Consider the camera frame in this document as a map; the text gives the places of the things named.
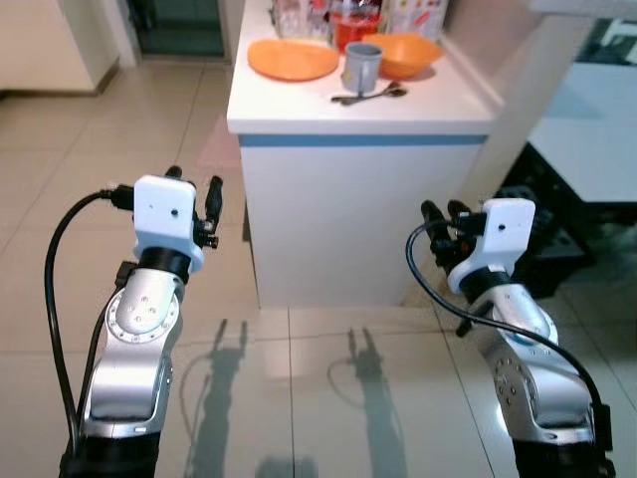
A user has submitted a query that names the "orange plastic plate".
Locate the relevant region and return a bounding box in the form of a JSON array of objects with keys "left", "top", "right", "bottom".
[{"left": 248, "top": 38, "right": 340, "bottom": 83}]

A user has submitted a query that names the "white counter with blue stripe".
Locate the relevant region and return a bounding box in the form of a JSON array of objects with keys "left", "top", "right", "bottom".
[{"left": 227, "top": 0, "right": 499, "bottom": 310}]

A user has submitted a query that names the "black plastic crate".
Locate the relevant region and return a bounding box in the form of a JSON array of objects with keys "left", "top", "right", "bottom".
[{"left": 488, "top": 144, "right": 598, "bottom": 300}]

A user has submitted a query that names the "dark metal spoon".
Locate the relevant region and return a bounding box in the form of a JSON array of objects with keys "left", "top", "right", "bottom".
[{"left": 338, "top": 84, "right": 409, "bottom": 105}]

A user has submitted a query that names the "light grey table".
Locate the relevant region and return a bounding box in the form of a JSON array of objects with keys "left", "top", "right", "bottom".
[{"left": 528, "top": 62, "right": 637, "bottom": 205}]

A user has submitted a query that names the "grey cup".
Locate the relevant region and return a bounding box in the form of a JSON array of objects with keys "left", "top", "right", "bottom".
[{"left": 341, "top": 42, "right": 384, "bottom": 96}]

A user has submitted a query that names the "orange plastic bowl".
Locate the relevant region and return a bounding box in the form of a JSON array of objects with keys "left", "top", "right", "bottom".
[{"left": 373, "top": 33, "right": 445, "bottom": 81}]

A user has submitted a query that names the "cream cabinet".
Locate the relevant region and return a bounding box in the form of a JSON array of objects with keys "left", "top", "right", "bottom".
[{"left": 0, "top": 0, "right": 122, "bottom": 98}]

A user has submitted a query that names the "clear glass jar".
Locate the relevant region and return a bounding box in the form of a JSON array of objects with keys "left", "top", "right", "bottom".
[{"left": 274, "top": 0, "right": 331, "bottom": 43}]

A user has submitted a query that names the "colourful printed carton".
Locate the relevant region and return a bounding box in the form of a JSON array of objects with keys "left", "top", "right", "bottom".
[{"left": 383, "top": 0, "right": 449, "bottom": 41}]

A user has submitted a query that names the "clear jug with red drink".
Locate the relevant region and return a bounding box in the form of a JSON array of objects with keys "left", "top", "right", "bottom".
[{"left": 331, "top": 0, "right": 384, "bottom": 53}]

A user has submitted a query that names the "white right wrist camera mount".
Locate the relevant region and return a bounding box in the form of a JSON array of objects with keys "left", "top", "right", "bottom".
[{"left": 447, "top": 198, "right": 536, "bottom": 296}]

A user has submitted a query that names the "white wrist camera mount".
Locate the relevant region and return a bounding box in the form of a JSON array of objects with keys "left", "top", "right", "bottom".
[
  {"left": 447, "top": 198, "right": 536, "bottom": 296},
  {"left": 132, "top": 175, "right": 207, "bottom": 272}
]

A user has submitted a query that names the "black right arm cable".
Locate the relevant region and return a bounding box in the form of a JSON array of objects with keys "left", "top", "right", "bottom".
[{"left": 405, "top": 221, "right": 610, "bottom": 429}]

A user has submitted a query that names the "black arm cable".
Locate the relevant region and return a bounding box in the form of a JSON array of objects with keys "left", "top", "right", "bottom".
[
  {"left": 43, "top": 185, "right": 135, "bottom": 454},
  {"left": 405, "top": 221, "right": 610, "bottom": 429}
]

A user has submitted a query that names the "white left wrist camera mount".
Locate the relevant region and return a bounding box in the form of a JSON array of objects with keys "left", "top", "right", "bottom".
[{"left": 132, "top": 175, "right": 207, "bottom": 272}]

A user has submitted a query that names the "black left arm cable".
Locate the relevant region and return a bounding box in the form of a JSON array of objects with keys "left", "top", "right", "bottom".
[{"left": 43, "top": 185, "right": 135, "bottom": 454}]

